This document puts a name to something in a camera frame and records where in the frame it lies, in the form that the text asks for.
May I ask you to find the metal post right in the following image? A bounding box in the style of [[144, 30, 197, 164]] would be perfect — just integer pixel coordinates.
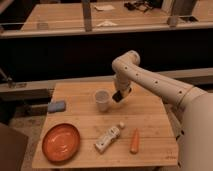
[[167, 0, 186, 27]]

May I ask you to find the white paper sheet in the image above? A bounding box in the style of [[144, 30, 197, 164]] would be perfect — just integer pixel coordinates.
[[94, 5, 115, 11]]

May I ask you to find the crumpled white paper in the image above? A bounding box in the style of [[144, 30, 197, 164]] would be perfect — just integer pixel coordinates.
[[97, 20, 117, 27]]

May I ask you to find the wooden board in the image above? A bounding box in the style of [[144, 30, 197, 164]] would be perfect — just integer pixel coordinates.
[[42, 82, 178, 168]]

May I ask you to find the blue sponge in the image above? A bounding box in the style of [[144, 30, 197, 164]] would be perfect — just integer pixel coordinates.
[[47, 101, 66, 113]]

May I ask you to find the black tools pile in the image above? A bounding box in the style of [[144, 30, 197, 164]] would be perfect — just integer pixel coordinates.
[[124, 0, 153, 13]]

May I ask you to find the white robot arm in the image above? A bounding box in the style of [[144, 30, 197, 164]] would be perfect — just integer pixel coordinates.
[[112, 50, 213, 171]]

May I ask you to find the metal post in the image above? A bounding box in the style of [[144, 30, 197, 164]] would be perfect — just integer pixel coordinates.
[[81, 0, 92, 32], [167, 0, 186, 27]]

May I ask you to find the orange carrot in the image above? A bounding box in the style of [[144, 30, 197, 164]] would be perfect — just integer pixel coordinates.
[[130, 129, 140, 154]]

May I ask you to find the white bottle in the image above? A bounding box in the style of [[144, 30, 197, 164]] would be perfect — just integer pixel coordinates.
[[94, 122, 125, 153]]

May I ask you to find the black eraser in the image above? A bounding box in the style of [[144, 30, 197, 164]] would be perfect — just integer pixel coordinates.
[[112, 91, 123, 102]]

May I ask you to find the orange plate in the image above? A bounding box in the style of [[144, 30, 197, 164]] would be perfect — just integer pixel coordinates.
[[42, 123, 80, 163]]

